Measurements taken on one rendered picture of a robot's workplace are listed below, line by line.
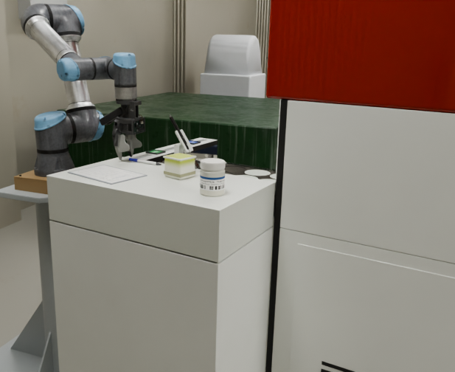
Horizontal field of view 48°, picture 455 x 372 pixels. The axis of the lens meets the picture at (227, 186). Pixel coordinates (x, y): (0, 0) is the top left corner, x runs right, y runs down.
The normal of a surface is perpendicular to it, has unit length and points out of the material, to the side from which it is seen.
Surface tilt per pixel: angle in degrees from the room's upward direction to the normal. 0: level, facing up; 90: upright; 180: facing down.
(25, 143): 90
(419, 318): 90
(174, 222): 90
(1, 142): 90
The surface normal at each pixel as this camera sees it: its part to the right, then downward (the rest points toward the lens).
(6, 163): 0.94, 0.12
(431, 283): -0.49, 0.22
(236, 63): -0.32, 0.07
